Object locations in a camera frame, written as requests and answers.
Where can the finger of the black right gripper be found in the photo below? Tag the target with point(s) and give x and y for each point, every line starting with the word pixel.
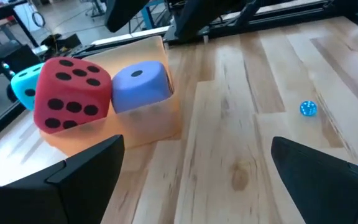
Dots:
pixel 123 12

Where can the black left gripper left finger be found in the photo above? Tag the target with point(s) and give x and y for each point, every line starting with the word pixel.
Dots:
pixel 57 193

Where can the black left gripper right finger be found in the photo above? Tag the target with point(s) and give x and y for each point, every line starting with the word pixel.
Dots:
pixel 328 193

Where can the large purple foam die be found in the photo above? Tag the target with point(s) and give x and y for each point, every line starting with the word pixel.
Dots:
pixel 138 90

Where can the small teal translucent die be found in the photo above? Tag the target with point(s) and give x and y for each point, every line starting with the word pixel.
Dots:
pixel 308 109

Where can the large red foam die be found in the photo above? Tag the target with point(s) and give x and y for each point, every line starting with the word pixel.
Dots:
pixel 70 90

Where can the orange translucent plastic bin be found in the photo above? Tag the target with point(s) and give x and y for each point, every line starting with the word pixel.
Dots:
pixel 148 127

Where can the large cyan foam die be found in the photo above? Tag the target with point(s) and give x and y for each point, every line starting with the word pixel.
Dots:
pixel 23 84

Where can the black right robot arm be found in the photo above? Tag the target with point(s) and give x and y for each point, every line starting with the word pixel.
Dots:
pixel 197 15

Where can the black equipment box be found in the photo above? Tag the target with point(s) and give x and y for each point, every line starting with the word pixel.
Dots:
pixel 64 40

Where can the blue metal table frame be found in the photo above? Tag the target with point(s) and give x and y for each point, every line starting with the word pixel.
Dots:
pixel 148 15

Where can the black table end rail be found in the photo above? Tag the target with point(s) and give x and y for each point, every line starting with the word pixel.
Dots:
pixel 291 15

